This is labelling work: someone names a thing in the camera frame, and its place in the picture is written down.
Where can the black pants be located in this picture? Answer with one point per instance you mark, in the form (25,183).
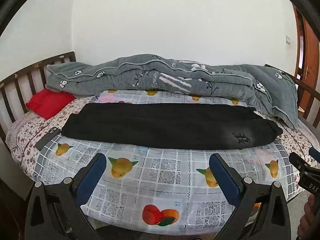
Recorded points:
(162,125)

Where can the wooden bed frame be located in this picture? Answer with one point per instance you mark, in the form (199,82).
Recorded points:
(27,135)

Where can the dark wooden headboard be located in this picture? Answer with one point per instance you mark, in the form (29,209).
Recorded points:
(22,82)

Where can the white wall switch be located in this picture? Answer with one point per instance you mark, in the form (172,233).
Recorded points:
(288,39)

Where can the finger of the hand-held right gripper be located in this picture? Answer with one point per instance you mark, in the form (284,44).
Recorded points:
(300,165)
(315,153)

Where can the red pillow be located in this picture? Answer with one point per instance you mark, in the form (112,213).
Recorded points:
(48,102)

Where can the grey floral quilt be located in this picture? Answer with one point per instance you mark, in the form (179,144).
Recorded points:
(155,77)

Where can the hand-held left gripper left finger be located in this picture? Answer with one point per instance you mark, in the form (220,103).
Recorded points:
(92,177)

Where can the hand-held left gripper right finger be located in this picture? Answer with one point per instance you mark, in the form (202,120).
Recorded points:
(225,180)

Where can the person's right hand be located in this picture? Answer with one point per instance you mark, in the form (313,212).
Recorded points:
(308,217)

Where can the fruit print plastic mat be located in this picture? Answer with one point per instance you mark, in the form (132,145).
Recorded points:
(155,170)

